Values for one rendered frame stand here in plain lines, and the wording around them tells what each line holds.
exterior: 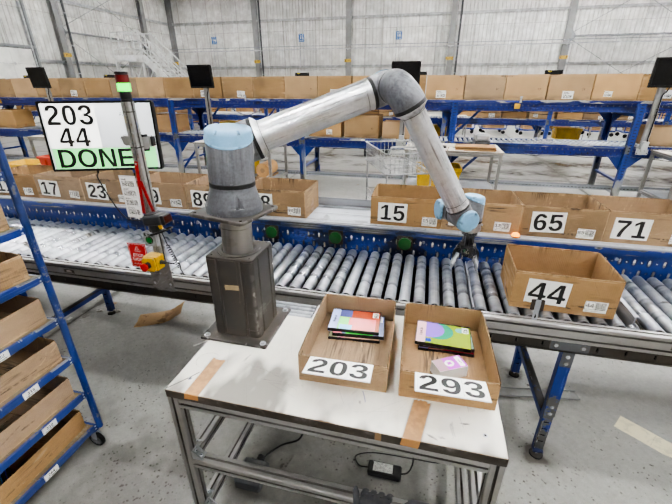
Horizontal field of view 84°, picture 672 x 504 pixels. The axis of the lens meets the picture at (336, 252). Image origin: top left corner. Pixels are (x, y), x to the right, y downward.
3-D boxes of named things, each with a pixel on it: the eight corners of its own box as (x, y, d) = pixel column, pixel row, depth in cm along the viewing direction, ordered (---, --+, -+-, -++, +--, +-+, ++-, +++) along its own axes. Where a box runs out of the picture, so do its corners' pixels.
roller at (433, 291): (425, 311, 162) (431, 302, 160) (427, 261, 208) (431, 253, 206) (436, 316, 162) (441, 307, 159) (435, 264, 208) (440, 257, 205)
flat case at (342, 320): (378, 336, 135) (379, 332, 134) (327, 330, 138) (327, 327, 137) (381, 315, 147) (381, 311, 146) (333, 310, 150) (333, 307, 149)
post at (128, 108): (153, 289, 189) (109, 101, 153) (160, 284, 193) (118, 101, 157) (174, 292, 187) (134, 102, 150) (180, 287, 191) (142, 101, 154)
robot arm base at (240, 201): (240, 221, 116) (237, 190, 112) (193, 212, 123) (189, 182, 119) (273, 205, 132) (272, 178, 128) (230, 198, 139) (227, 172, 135)
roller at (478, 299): (489, 318, 156) (478, 322, 158) (477, 264, 202) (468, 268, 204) (484, 308, 155) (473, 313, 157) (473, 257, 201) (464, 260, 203)
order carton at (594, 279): (508, 306, 158) (516, 270, 151) (499, 274, 184) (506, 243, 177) (614, 320, 149) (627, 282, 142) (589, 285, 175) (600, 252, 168)
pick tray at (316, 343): (298, 379, 119) (296, 354, 115) (325, 313, 154) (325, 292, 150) (386, 393, 114) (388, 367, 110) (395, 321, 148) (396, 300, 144)
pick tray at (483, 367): (397, 396, 113) (399, 370, 109) (403, 323, 147) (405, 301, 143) (496, 411, 108) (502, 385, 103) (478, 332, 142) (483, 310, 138)
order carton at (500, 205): (440, 230, 204) (443, 200, 197) (439, 213, 230) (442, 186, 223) (517, 236, 196) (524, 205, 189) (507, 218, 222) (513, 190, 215)
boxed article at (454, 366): (430, 371, 122) (431, 360, 120) (456, 365, 125) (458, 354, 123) (438, 383, 117) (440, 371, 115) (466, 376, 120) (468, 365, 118)
